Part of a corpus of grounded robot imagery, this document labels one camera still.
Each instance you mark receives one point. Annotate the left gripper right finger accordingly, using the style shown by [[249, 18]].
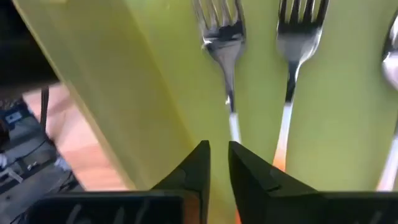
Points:
[[295, 205]]

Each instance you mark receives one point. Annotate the orange steel fork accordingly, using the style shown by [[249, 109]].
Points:
[[225, 53], [391, 68], [295, 46]]

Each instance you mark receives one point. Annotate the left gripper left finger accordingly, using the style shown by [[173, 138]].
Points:
[[124, 207]]

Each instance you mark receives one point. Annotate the yellow-green plastic bin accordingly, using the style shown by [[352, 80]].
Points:
[[149, 93]]

